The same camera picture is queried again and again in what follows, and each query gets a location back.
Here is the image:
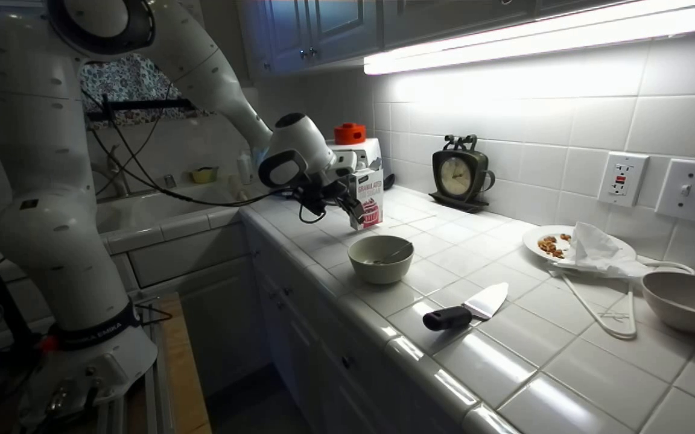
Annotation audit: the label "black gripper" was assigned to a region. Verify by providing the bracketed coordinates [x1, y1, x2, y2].
[294, 166, 368, 232]

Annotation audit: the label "white red milk carton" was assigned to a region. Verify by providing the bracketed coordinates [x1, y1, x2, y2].
[345, 156, 389, 233]

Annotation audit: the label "robot base stand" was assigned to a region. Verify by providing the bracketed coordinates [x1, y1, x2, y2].
[6, 324, 165, 434]

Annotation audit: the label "small beige bowl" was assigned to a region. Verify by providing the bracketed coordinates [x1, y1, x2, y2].
[345, 233, 416, 287]

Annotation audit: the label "large beige bowl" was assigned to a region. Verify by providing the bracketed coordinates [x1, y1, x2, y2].
[640, 268, 695, 337]

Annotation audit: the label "white toaster oven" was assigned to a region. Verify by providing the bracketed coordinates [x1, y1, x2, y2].
[325, 137, 383, 174]

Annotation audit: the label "black round clock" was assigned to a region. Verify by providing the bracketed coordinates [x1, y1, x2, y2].
[430, 133, 497, 214]

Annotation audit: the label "yellow sponge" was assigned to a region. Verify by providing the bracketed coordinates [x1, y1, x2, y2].
[189, 164, 220, 185]

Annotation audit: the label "white lower cabinets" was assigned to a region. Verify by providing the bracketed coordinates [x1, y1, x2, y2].
[114, 219, 477, 434]

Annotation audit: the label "white cabinets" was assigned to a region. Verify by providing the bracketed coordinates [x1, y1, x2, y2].
[235, 0, 632, 79]
[114, 219, 477, 434]

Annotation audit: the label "white upper cabinets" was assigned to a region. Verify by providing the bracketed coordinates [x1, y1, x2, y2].
[235, 0, 632, 79]

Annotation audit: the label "white kitchen sink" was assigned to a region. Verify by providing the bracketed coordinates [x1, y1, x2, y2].
[91, 178, 247, 249]

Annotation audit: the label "white plate with food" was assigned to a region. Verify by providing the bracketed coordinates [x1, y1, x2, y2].
[522, 224, 584, 268]

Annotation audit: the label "black horizontal bar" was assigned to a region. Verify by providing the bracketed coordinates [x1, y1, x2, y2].
[85, 94, 202, 126]

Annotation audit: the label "under-cabinet light strip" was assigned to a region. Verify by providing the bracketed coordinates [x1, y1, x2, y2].
[362, 0, 695, 77]

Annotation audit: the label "white cloth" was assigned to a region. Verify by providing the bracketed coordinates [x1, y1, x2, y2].
[553, 223, 695, 341]

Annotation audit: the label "patterned window curtain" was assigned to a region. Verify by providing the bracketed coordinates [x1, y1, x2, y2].
[0, 0, 194, 143]

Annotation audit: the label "white power outlet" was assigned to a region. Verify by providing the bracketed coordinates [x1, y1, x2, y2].
[597, 149, 650, 211]

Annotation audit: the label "black handled kitchen knife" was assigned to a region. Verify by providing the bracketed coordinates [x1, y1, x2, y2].
[420, 279, 512, 332]

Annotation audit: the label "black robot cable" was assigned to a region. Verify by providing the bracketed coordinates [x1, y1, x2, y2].
[89, 119, 306, 212]

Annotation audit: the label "white light switch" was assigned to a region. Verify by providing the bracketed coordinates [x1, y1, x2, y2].
[654, 156, 695, 224]

